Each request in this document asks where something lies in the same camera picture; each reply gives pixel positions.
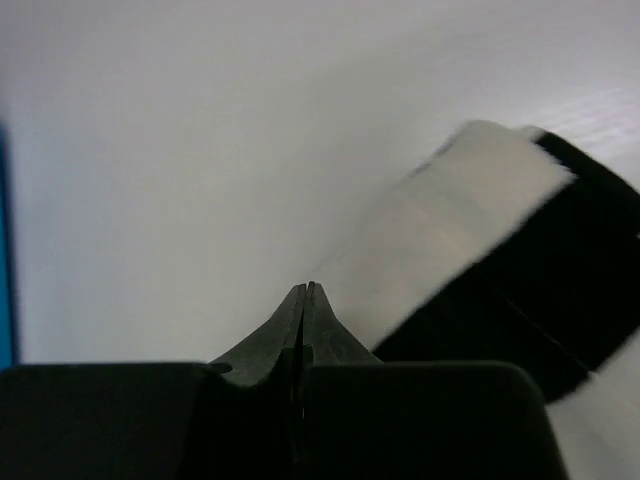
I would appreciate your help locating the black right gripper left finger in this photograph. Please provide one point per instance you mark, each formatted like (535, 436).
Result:
(170, 420)

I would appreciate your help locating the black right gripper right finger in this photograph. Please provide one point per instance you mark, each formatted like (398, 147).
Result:
(364, 419)

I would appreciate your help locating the blue hard-shell suitcase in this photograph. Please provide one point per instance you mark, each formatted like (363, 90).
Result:
(10, 348)

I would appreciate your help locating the black white striped garment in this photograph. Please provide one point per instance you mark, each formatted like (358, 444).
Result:
(516, 246)

